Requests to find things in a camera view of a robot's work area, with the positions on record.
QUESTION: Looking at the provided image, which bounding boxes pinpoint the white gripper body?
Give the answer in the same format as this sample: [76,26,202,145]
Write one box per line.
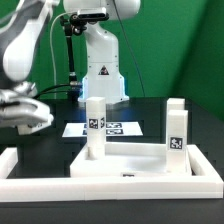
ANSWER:
[0,89,53,127]

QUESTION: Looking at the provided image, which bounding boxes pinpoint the white desk top tray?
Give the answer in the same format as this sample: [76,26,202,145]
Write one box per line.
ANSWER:
[70,142,192,178]

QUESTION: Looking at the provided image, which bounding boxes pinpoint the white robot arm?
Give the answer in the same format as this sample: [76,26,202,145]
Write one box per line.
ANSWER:
[0,0,141,134]

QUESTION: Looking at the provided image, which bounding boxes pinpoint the marker tag sheet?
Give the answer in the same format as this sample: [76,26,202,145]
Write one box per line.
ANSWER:
[62,122,143,137]

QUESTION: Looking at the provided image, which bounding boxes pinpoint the black cables on table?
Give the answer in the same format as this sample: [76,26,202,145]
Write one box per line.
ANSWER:
[31,83,83,101]

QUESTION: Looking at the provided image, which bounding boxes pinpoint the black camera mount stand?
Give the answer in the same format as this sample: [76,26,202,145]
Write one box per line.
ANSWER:
[60,16,83,102]

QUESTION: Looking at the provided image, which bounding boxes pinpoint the grey white cable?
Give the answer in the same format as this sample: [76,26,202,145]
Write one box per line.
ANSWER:
[49,11,78,90]

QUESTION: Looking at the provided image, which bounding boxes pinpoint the camera on stand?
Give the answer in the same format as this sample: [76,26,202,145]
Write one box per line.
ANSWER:
[77,7,109,21]

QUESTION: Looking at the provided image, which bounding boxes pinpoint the white U-shaped frame fence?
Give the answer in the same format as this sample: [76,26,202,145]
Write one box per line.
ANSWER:
[0,145,224,202]

